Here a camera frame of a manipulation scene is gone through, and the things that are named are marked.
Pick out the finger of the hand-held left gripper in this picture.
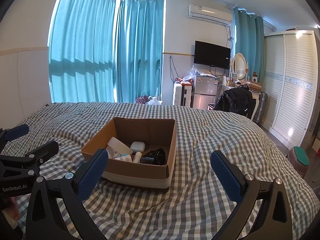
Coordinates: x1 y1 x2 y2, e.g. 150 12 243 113
0 140 60 178
0 124 30 146

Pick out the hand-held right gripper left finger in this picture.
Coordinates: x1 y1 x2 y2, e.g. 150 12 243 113
25 148 109 240

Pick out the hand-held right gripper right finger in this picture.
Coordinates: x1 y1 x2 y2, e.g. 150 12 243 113
210 150 293 240

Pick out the white blue packet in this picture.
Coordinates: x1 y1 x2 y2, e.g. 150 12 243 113
112 153 132 163

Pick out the white box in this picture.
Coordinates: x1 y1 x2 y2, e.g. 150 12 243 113
107 137 133 158

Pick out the white earbuds case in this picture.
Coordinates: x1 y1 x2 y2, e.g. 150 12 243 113
130 141 146 153

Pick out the black patterned pouch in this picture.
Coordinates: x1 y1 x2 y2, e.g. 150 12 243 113
139 148 166 166

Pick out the person's left hand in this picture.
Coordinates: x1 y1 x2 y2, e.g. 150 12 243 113
2 197 21 227

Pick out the grey checked blanket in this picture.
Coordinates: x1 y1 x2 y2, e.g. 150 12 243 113
0 102 320 240

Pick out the stool with green cushion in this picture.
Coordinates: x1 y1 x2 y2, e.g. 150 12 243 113
287 146 310 178

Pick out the black jacket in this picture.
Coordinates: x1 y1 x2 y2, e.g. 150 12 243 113
214 86 254 118

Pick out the silver suitcase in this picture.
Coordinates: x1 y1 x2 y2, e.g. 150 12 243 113
252 92 268 127

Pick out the silver fridge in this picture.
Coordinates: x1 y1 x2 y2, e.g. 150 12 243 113
191 75 220 110

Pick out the white plastic bag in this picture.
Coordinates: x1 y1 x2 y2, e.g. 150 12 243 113
145 96 163 105

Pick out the small brown cardboard box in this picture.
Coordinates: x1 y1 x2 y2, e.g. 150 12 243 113
246 82 263 92

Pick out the white suitcase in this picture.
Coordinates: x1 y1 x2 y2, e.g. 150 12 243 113
172 83 184 106

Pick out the wide teal curtain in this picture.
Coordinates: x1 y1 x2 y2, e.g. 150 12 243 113
47 0 118 103

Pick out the clear plastic bag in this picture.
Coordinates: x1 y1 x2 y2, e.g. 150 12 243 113
184 66 200 80

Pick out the white slatted wardrobe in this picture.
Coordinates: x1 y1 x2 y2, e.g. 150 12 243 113
260 30 318 147

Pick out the oval white mirror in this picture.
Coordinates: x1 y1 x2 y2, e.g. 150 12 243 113
230 53 249 80

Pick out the narrow teal curtain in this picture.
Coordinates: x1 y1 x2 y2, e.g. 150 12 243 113
232 7 265 83

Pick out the white air conditioner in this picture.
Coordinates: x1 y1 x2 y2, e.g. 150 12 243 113
187 4 233 26

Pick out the dark wall cable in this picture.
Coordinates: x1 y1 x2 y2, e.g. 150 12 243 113
169 56 178 82

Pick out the black wall television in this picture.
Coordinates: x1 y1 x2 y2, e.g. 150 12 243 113
194 40 231 70

